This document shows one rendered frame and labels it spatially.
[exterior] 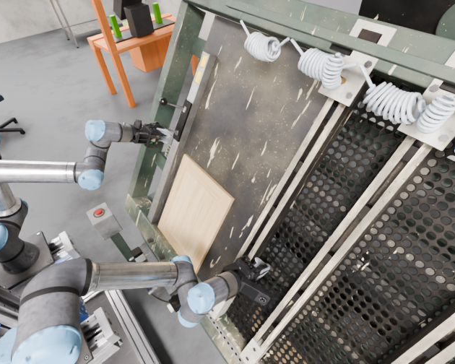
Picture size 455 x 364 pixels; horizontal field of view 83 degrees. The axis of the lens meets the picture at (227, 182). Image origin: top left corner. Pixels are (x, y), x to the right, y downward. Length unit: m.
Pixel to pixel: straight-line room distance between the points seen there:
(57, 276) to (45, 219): 2.50
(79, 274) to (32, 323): 0.13
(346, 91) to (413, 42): 0.16
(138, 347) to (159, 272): 1.23
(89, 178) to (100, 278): 0.36
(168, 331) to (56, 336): 1.63
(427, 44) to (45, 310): 1.00
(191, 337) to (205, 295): 1.45
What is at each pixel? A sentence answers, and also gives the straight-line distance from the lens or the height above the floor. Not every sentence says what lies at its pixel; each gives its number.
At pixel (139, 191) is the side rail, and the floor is 0.93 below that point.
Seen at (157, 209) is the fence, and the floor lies 0.98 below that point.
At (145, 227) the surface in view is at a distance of 1.62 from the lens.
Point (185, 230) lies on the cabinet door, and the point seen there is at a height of 1.02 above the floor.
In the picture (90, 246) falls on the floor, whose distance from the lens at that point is 2.80.
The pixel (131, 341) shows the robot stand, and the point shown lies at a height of 0.23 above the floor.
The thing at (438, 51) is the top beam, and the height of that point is 1.93.
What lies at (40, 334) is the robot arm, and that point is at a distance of 0.70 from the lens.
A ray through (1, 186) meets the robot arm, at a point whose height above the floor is 1.41.
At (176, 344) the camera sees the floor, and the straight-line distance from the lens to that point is 2.24.
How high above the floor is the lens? 2.17
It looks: 49 degrees down
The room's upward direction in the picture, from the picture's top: 3 degrees counter-clockwise
